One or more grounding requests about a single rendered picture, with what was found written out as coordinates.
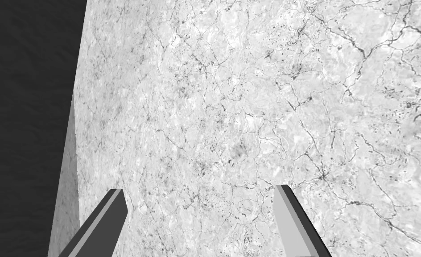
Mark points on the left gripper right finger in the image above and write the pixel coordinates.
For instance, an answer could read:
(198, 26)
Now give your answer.
(292, 225)

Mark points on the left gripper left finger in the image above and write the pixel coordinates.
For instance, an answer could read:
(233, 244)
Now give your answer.
(100, 228)

